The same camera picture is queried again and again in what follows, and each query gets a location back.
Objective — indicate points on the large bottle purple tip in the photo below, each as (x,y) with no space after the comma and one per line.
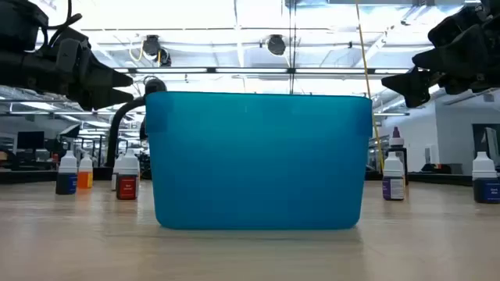
(397,138)

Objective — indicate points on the black bag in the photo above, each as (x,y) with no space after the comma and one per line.
(437,168)

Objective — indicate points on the black tilted monitor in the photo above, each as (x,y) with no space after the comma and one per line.
(69,130)

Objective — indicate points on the black desk lamp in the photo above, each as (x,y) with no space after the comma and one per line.
(113,132)

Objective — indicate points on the dark glass doorway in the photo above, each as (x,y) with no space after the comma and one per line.
(478,156)

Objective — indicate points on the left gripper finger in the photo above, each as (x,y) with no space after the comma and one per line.
(109,80)
(103,99)

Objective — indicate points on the teal translucent plastic bin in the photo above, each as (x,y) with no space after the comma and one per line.
(258,156)

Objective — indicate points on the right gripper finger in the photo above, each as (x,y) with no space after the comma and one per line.
(457,54)
(414,86)

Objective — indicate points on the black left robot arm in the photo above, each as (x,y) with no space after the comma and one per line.
(23,74)

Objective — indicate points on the small purple food coloring bottle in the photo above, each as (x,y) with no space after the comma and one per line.
(393,187)

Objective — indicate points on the white wall box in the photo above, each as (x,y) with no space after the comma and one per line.
(431,154)

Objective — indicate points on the dark blue food coloring bottle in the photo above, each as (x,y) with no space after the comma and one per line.
(66,183)
(486,191)

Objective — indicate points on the red food coloring bottle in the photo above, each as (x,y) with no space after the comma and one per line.
(127,187)

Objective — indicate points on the black aluminium rig frame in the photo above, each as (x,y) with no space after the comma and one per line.
(31,176)

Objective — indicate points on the black computer monitor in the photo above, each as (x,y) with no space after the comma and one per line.
(30,139)

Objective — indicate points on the orange food coloring bottle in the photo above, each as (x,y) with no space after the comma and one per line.
(85,179)

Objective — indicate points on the overhead light bar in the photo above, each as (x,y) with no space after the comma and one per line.
(213,70)

